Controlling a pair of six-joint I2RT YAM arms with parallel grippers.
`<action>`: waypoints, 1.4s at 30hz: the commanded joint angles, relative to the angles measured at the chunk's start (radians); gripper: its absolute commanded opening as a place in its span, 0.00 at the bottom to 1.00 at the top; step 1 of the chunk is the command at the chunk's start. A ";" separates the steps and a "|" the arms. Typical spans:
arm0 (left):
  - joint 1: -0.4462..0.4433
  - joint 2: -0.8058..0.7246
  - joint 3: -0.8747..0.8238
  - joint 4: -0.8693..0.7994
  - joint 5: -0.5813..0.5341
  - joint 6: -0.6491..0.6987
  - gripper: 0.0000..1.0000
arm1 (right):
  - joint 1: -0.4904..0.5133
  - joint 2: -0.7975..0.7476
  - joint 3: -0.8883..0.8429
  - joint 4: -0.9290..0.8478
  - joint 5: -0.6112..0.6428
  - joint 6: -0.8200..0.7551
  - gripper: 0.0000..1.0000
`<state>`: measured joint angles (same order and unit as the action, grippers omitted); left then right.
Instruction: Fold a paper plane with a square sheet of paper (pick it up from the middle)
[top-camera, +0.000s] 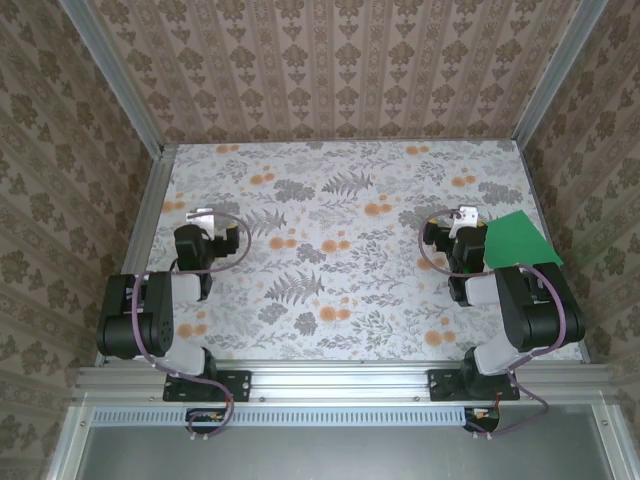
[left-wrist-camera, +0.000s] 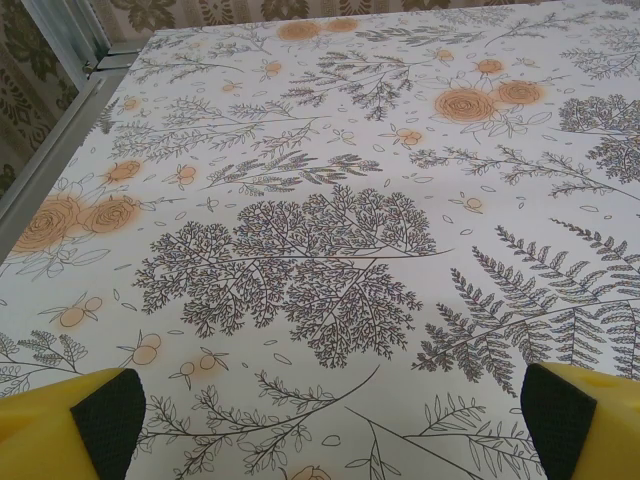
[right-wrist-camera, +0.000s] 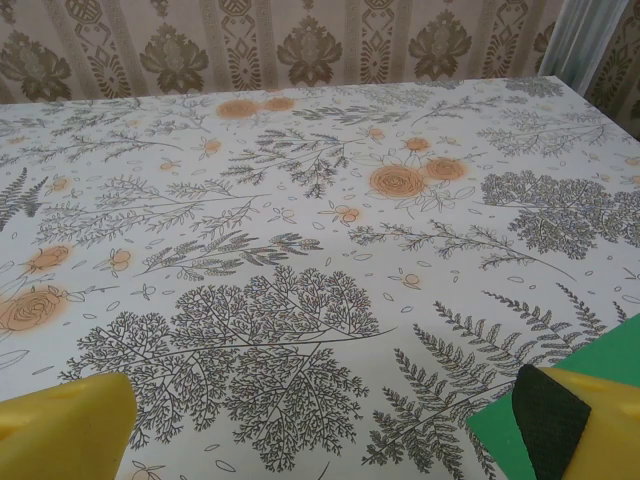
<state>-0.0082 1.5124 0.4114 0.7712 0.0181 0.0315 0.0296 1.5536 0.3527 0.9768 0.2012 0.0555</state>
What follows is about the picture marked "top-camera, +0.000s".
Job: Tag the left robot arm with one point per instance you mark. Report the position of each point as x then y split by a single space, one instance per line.
155 310

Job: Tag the grey metal panel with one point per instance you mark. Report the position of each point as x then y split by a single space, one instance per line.
320 455

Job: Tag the floral table cover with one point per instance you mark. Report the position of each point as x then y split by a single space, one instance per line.
350 225

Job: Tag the aluminium frame post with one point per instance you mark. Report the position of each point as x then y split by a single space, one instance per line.
555 75
120 80

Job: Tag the aluminium side rail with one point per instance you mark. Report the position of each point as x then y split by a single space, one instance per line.
146 225

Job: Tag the green paper sheet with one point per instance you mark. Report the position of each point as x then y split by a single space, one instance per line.
515 240

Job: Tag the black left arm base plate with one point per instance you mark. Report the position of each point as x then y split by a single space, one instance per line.
235 385

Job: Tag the black wiring junction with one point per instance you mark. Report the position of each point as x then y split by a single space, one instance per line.
482 420
205 420

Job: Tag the aluminium cross rail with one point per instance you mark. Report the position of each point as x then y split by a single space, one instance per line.
340 382

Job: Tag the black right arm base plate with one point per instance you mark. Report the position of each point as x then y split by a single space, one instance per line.
442 385

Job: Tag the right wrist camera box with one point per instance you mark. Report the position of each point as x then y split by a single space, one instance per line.
467 214

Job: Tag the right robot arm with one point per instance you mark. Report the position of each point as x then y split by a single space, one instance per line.
530 310

